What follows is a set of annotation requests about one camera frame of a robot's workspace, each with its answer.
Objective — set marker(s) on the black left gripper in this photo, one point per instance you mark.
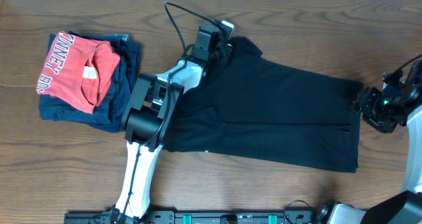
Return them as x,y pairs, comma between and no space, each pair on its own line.
225,49

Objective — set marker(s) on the folded blue jeans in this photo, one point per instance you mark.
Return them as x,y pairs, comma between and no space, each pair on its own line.
114,37

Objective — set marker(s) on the navy folded garment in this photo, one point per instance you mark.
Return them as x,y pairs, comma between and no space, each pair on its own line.
108,115

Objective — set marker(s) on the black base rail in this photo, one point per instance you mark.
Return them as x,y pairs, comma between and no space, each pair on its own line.
176,217

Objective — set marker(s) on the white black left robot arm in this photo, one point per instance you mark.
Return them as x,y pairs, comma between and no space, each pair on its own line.
150,110

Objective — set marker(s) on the red folded t-shirt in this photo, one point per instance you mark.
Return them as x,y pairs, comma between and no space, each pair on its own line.
78,71

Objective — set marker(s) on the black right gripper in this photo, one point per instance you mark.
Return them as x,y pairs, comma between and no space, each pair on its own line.
364,103

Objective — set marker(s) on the black t-shirt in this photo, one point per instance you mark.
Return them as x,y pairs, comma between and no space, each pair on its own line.
259,109

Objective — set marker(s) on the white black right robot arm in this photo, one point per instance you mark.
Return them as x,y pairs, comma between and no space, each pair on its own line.
405,205

